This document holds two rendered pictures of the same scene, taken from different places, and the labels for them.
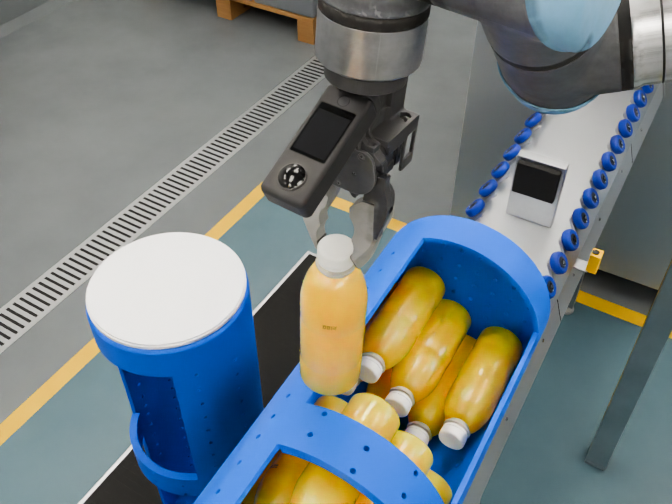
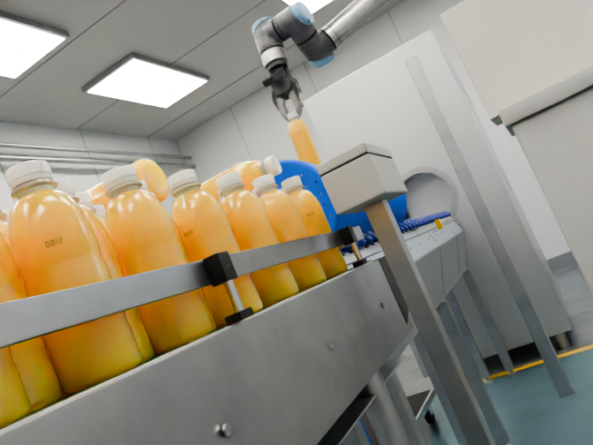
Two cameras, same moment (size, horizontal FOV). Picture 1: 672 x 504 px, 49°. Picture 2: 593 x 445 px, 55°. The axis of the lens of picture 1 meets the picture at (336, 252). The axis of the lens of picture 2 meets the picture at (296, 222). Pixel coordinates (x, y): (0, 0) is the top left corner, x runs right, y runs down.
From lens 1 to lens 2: 1.77 m
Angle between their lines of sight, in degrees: 50
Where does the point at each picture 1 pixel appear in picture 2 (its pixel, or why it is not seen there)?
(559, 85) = (317, 45)
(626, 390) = (529, 317)
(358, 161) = (284, 80)
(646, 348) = (513, 282)
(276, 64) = not seen: hidden behind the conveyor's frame
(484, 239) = not seen: hidden behind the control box
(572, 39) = (304, 16)
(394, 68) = (281, 54)
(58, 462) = not seen: outside the picture
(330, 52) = (266, 58)
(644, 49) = (328, 31)
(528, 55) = (303, 33)
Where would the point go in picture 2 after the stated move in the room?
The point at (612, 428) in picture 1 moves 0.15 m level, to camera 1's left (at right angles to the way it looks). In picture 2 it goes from (547, 352) to (518, 366)
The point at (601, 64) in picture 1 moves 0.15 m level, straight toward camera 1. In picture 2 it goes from (322, 37) to (312, 23)
